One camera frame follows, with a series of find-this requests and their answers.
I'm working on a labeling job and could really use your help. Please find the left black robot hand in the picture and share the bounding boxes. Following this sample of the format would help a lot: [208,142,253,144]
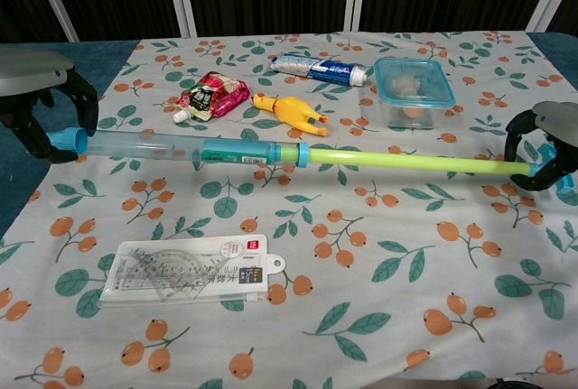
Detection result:
[0,44,99,165]

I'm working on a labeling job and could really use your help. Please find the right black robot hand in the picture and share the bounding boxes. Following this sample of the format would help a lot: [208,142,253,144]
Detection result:
[504,100,578,192]

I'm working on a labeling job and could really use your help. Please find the blue green water pump toy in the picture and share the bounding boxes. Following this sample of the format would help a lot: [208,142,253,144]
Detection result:
[46,127,543,178]

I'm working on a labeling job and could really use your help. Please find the clear container with blue lid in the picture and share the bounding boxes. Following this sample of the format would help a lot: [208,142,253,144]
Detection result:
[373,56,455,130]

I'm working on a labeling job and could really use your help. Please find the red drink pouch with spout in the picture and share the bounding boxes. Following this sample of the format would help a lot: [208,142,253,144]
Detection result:
[173,70,251,125]

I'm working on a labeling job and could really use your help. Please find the white blue toothpaste tube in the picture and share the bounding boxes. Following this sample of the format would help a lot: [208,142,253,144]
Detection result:
[269,51,367,88]

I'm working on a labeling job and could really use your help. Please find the clear plastic ruler set case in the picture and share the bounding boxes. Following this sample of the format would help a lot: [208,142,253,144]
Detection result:
[98,234,286,312]

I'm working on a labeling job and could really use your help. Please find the yellow rubber chicken toy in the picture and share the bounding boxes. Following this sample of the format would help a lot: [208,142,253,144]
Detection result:
[251,93,330,139]

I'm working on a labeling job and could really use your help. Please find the fruit and leaf print tablecloth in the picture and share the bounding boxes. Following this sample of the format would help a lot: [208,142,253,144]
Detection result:
[0,31,578,389]

